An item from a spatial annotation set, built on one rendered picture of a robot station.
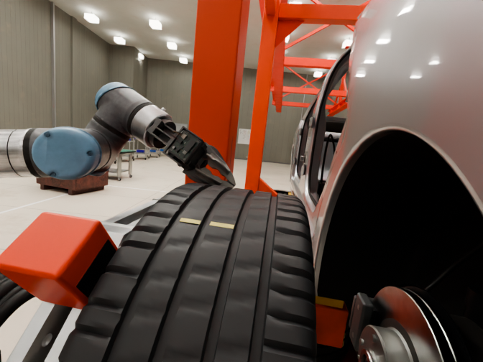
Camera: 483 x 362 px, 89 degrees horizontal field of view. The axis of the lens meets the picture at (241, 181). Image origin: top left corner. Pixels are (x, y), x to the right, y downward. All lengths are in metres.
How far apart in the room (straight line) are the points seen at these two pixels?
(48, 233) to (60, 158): 0.21
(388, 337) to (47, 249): 0.58
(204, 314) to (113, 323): 0.08
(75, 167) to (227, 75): 0.62
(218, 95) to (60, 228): 0.73
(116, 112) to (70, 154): 0.17
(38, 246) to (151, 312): 0.13
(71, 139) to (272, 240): 0.37
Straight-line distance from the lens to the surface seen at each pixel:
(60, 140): 0.51
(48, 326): 0.41
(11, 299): 0.46
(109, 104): 0.65
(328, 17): 3.17
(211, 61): 0.98
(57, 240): 0.32
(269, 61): 2.97
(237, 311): 0.26
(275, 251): 0.30
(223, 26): 1.01
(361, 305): 0.74
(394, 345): 0.62
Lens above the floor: 1.26
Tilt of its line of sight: 9 degrees down
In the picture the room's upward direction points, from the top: 6 degrees clockwise
